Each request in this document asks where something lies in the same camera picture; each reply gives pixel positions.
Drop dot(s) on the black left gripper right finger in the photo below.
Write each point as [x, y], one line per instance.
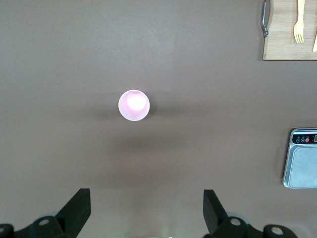
[215, 215]

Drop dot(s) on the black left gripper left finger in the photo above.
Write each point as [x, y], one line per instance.
[71, 213]

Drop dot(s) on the pink cup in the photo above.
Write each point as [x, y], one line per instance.
[134, 105]

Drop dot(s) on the silver kitchen scale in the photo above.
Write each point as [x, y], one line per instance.
[304, 166]

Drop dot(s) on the wooden cutting board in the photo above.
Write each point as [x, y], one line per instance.
[280, 37]

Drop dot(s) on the yellow plastic knife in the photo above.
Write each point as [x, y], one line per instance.
[315, 44]

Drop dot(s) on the yellow plastic fork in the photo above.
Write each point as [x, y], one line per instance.
[299, 24]

